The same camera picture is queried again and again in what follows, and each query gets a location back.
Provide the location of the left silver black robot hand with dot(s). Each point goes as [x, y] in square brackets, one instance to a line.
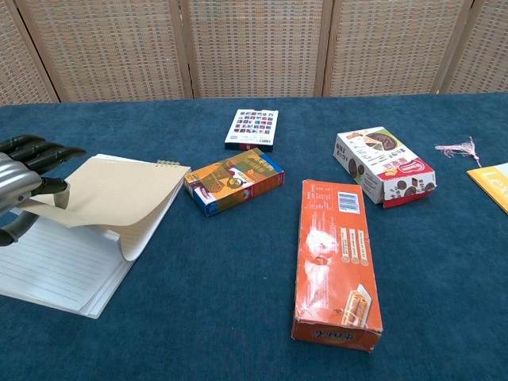
[16, 178]

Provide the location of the tan notebook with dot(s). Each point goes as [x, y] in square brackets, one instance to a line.
[119, 190]

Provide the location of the blue carpeted table surface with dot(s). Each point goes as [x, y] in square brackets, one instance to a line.
[238, 278]

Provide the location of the orange blue illustrated box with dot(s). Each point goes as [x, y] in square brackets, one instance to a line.
[234, 178]

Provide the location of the white picture grid card box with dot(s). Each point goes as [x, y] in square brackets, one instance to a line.
[252, 127]

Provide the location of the woven wooden folding screen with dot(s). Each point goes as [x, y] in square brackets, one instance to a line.
[254, 47]

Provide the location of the long orange snack box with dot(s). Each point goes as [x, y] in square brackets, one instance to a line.
[337, 258]

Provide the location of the white red cookie box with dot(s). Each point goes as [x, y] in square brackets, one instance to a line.
[381, 158]

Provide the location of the pink tassel bookmark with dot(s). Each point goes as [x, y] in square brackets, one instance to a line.
[460, 148]

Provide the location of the yellow white Lexicon book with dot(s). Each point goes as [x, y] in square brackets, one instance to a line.
[494, 182]

